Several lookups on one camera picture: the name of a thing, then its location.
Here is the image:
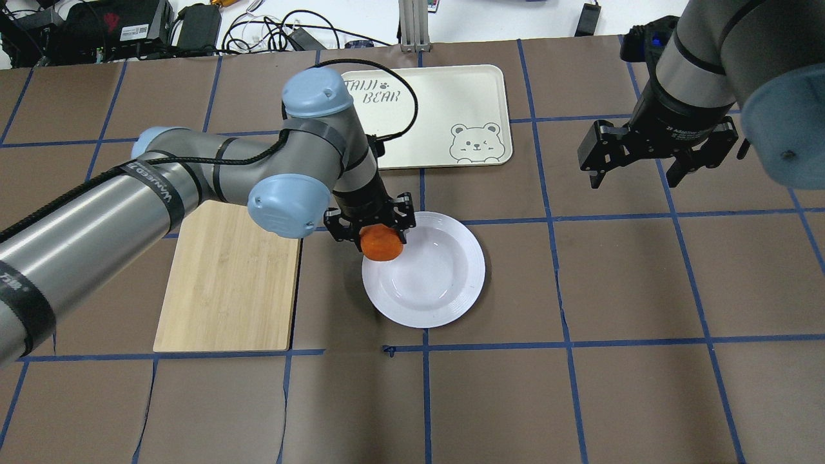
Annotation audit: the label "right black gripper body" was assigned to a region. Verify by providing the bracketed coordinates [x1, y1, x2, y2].
[577, 115, 739, 171]

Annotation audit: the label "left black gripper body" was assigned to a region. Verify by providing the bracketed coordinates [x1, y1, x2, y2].
[324, 191, 416, 242]

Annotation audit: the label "orange fruit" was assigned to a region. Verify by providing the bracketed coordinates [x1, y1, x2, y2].
[359, 224, 404, 262]

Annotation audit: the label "white round plate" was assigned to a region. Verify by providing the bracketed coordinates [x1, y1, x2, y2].
[360, 211, 486, 329]

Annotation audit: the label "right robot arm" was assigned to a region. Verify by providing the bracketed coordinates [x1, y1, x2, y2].
[577, 1, 824, 190]

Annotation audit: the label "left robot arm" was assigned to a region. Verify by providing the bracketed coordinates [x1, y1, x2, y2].
[1, 61, 416, 366]

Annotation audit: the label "cream bear tray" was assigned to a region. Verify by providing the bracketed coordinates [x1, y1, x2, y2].
[343, 64, 513, 170]

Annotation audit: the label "black power adapter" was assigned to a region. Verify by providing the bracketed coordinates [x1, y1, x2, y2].
[574, 1, 601, 37]

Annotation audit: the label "bamboo cutting board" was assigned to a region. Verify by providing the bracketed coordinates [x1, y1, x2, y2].
[153, 200, 302, 353]

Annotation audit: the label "black power brick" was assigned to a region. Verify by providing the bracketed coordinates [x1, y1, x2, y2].
[175, 4, 221, 57]

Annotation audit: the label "black computer box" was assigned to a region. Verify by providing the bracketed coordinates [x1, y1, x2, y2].
[2, 1, 173, 68]

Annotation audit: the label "aluminium frame post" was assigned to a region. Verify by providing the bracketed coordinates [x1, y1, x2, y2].
[398, 0, 431, 53]

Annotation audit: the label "tangled black cables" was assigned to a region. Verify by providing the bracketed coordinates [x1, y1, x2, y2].
[221, 9, 394, 55]

